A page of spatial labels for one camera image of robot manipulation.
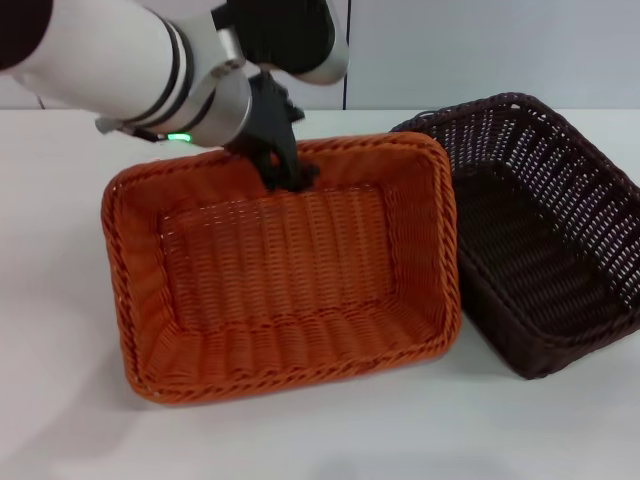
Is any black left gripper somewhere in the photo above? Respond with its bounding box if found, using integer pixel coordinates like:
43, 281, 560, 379
222, 73, 322, 194

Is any orange woven basket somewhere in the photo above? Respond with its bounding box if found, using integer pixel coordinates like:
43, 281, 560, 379
101, 130, 464, 407

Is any dark brown woven basket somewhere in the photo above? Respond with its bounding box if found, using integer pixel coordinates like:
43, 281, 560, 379
389, 91, 640, 381

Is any black silver left wrist camera housing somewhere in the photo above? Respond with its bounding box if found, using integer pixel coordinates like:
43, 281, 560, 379
212, 0, 351, 87

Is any black cable with silver plug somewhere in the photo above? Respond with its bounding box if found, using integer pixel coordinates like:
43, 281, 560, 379
94, 115, 164, 144

